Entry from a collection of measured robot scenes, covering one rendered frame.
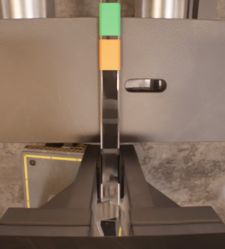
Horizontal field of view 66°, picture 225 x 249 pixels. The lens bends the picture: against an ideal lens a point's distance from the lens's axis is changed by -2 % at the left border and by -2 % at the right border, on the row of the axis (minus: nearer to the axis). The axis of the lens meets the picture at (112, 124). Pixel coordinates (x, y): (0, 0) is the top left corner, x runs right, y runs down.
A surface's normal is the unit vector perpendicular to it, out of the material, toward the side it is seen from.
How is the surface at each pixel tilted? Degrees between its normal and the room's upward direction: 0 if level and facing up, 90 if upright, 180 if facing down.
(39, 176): 0
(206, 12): 0
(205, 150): 0
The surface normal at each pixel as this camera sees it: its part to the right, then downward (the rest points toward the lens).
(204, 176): 0.01, 0.28
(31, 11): 0.44, 0.25
